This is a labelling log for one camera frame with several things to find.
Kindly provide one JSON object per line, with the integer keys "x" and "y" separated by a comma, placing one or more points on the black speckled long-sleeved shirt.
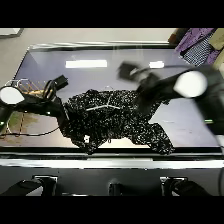
{"x": 113, "y": 123}

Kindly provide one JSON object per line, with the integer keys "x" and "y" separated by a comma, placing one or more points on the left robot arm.
{"x": 36, "y": 106}

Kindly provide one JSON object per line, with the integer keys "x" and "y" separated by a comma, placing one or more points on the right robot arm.
{"x": 166, "y": 88}

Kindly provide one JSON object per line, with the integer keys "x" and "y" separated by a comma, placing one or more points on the checked garment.
{"x": 200, "y": 53}

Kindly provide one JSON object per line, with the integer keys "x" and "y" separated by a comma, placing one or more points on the purple garment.
{"x": 191, "y": 36}

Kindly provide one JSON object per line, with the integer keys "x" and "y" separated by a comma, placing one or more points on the beige garment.
{"x": 218, "y": 38}

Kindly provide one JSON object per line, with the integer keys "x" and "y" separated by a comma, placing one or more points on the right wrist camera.
{"x": 127, "y": 70}

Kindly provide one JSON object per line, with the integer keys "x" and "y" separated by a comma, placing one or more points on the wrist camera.
{"x": 61, "y": 81}
{"x": 127, "y": 70}

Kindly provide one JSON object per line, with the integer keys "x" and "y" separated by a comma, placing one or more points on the silver frame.
{"x": 100, "y": 163}

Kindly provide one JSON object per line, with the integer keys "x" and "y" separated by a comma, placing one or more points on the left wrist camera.
{"x": 61, "y": 81}

